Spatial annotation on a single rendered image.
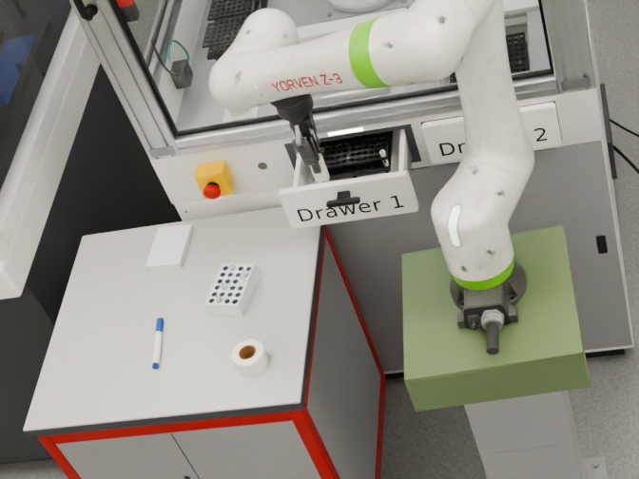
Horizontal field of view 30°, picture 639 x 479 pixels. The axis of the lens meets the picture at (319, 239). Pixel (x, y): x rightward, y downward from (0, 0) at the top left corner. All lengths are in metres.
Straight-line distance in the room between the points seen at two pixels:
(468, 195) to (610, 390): 1.18
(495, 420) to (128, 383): 0.78
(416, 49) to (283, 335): 0.86
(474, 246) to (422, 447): 1.14
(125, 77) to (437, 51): 0.95
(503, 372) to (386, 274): 0.82
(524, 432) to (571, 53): 0.79
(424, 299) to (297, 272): 0.39
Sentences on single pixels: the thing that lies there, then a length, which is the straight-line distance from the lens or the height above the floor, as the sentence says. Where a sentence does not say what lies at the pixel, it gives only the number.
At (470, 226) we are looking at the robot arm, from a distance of 2.14.
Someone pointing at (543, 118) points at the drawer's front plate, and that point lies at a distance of 2.62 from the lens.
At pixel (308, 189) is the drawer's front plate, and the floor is 0.93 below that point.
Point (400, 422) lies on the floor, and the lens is 3.28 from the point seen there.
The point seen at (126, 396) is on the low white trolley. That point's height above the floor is 0.76.
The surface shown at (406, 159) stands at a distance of 2.64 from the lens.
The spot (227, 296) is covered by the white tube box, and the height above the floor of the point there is 0.79.
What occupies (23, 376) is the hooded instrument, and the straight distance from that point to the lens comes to 3.23.
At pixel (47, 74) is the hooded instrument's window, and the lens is 3.20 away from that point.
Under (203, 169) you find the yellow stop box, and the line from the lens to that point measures 2.76.
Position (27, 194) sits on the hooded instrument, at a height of 0.91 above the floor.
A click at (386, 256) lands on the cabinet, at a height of 0.53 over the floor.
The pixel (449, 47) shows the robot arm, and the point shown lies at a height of 1.47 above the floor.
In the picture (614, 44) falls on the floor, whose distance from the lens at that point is 4.26.
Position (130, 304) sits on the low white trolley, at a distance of 2.76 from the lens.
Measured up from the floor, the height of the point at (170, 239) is 0.78.
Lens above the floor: 2.59
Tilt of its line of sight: 43 degrees down
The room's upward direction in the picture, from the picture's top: 22 degrees counter-clockwise
